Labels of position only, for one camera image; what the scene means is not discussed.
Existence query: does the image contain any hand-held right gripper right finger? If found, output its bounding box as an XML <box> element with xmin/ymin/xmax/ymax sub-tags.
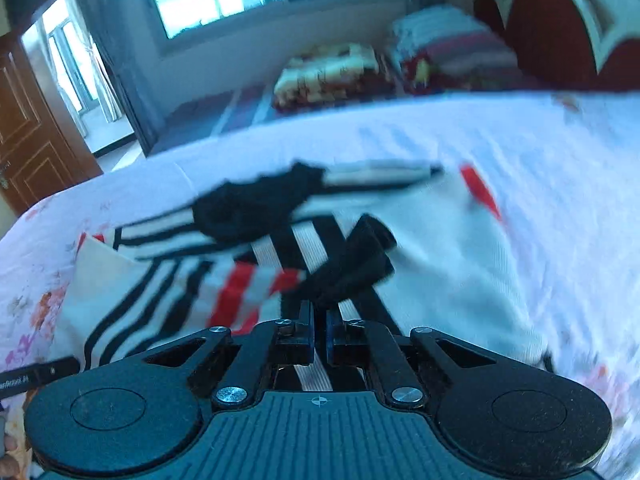
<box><xmin>325</xmin><ymin>308</ymin><xmax>500</xmax><ymax>406</ymax></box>

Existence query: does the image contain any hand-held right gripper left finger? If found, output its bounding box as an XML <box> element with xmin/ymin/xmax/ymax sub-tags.
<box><xmin>144</xmin><ymin>301</ymin><xmax>316</xmax><ymax>409</ymax></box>

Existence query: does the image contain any striped knit sweater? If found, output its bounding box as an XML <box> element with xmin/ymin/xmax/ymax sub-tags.
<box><xmin>55</xmin><ymin>160</ymin><xmax>551</xmax><ymax>393</ymax></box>

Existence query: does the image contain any brown wooden door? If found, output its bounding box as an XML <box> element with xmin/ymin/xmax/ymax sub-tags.
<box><xmin>0</xmin><ymin>35</ymin><xmax>103</xmax><ymax>216</ymax></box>

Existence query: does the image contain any purple striped mattress cover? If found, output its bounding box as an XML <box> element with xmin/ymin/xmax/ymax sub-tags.
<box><xmin>162</xmin><ymin>80</ymin><xmax>401</xmax><ymax>148</ymax></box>

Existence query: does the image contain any folded patterned brown blanket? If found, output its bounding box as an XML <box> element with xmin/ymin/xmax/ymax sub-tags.
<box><xmin>272</xmin><ymin>42</ymin><xmax>388</xmax><ymax>111</ymax></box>

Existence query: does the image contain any floral white bed sheet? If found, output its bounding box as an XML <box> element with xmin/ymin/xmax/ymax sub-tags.
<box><xmin>0</xmin><ymin>87</ymin><xmax>640</xmax><ymax>480</ymax></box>

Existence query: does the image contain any white tied curtain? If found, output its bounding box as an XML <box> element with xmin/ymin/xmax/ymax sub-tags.
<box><xmin>82</xmin><ymin>35</ymin><xmax>123</xmax><ymax>123</ymax></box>

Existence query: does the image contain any balcony window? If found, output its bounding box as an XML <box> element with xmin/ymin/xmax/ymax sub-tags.
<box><xmin>42</xmin><ymin>0</ymin><xmax>108</xmax><ymax>116</ymax></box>

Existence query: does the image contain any folded striped quilt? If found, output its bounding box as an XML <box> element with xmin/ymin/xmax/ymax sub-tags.
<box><xmin>389</xmin><ymin>4</ymin><xmax>518</xmax><ymax>93</ymax></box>

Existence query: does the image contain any red padded headboard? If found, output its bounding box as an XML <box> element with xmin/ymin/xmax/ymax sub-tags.
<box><xmin>472</xmin><ymin>0</ymin><xmax>640</xmax><ymax>92</ymax></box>

